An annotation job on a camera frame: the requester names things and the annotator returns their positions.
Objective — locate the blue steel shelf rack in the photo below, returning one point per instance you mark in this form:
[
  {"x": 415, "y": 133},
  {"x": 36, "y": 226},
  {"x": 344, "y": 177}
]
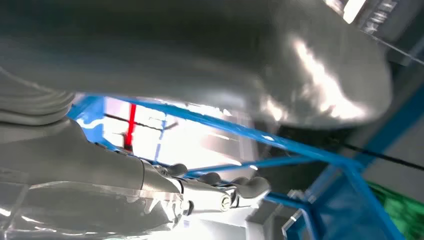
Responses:
[{"x": 232, "y": 127}]

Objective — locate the green plastic crate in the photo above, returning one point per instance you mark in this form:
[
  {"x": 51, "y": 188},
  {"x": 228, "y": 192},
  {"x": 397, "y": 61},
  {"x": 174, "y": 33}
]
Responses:
[{"x": 404, "y": 212}]

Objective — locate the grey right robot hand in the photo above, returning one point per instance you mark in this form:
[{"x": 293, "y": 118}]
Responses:
[{"x": 165, "y": 49}]

